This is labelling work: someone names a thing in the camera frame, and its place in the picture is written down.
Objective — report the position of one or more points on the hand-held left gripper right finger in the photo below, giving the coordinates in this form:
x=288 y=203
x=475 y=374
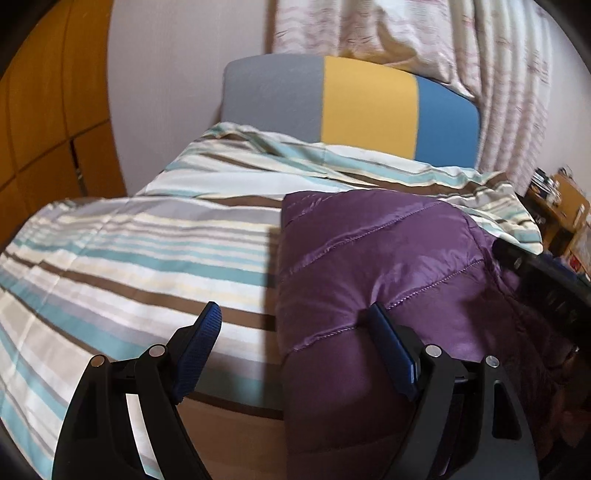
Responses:
x=395 y=353

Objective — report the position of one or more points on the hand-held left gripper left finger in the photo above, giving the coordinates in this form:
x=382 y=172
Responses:
x=199 y=351

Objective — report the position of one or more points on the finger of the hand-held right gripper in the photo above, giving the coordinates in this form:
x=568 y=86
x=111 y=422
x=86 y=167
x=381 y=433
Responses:
x=507 y=254

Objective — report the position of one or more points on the purple quilted jacket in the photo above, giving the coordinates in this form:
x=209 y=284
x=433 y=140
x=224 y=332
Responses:
x=369 y=249

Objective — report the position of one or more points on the wooden shelf unit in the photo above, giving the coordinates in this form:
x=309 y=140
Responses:
x=565 y=217

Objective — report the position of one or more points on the striped duvet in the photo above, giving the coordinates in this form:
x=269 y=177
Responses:
x=129 y=258

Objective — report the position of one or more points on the striped pillow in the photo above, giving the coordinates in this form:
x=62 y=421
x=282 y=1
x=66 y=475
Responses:
x=369 y=170

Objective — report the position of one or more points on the floral patterned curtain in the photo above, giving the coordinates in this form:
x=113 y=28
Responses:
x=508 y=69

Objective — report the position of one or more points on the grey yellow blue headboard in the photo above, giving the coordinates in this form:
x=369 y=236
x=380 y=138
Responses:
x=360 y=101

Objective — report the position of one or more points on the wooden wardrobe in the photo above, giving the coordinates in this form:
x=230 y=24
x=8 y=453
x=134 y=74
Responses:
x=41 y=120

